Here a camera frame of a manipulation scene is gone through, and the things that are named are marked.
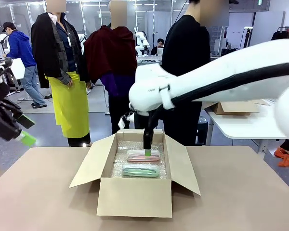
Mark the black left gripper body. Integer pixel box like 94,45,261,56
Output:
0,81,23,142

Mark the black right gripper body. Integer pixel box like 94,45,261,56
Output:
134,111,160,137

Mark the pink glasses case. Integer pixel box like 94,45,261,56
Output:
126,149,160,163

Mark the mint green glasses case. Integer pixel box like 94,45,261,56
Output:
121,163,160,179

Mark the seated person with glasses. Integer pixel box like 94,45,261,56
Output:
150,38,165,56

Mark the open shipping cardboard box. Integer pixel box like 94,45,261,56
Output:
211,100,261,116

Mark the clear bubble wrap sheet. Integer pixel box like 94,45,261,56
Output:
110,140,168,180

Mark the mannequin black jacket yellow skirt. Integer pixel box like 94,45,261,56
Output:
30,0,92,147

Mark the open brown cardboard box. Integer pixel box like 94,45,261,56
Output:
69,128,201,218

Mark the person in blue hoodie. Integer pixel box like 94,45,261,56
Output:
1,21,48,109

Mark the mannequin maroon shawl purple top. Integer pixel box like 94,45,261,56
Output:
83,0,138,135

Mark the person in black top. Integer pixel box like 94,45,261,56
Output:
161,0,230,146

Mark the white side table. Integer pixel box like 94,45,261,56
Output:
204,103,289,154

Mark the black storage case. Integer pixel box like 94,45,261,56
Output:
220,47,239,58

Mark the black light stand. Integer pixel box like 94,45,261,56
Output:
243,26,254,48

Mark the orange fabric bundle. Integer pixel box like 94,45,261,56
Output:
274,145,289,167

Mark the clothes rack with dark garments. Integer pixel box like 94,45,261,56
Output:
270,26,289,41

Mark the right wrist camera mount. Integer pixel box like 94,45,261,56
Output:
117,115,136,130

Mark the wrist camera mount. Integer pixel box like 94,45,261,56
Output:
0,57,26,84
117,115,136,130

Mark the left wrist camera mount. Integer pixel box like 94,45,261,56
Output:
0,57,26,84

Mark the black right arm cable sleeve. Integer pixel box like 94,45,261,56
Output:
148,61,289,132

